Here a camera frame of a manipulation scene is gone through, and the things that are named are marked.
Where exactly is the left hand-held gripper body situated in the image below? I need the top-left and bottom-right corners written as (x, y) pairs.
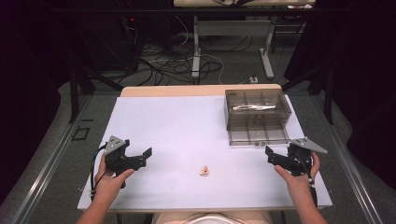
top-left (104, 135), bottom-right (148, 176)

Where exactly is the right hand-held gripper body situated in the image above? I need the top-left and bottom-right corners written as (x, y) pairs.
top-left (279, 137), bottom-right (329, 176)

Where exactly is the person's right hand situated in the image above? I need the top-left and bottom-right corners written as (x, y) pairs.
top-left (274, 151), bottom-right (321, 192)

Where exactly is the person's left hand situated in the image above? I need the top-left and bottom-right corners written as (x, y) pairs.
top-left (94, 153), bottom-right (135, 200)

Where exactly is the transparent grey drawer box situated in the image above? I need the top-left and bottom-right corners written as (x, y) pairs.
top-left (223, 89), bottom-right (293, 147)

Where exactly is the white table mat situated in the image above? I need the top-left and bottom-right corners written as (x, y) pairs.
top-left (77, 94), bottom-right (333, 211)

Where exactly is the black metal stand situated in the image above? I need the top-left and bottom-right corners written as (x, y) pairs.
top-left (281, 62), bottom-right (334, 125)
top-left (68, 62), bottom-right (125, 124)

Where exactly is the person's light clothing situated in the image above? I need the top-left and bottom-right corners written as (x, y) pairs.
top-left (152, 210), bottom-right (275, 224)

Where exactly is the dark curtain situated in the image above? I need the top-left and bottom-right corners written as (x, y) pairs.
top-left (284, 0), bottom-right (396, 190)
top-left (0, 0), bottom-right (74, 206)

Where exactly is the dark equipment rack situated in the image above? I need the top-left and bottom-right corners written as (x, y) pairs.
top-left (120, 13), bottom-right (143, 72)

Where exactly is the white-legged desk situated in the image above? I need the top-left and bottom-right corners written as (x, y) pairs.
top-left (172, 0), bottom-right (316, 80)

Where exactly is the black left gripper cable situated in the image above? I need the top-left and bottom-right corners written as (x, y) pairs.
top-left (90, 144), bottom-right (108, 201)

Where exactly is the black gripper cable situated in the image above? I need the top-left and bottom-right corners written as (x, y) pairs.
top-left (90, 144), bottom-right (108, 201)
top-left (297, 155), bottom-right (318, 209)

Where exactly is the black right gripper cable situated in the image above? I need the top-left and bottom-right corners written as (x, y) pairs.
top-left (297, 155), bottom-right (318, 209)

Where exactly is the grey metal floor rail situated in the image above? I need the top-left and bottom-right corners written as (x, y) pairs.
top-left (10, 94), bottom-right (94, 224)
top-left (311, 94), bottom-right (386, 224)

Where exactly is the tangle of floor cables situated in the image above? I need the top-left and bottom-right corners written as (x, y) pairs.
top-left (136, 15), bottom-right (255, 87)

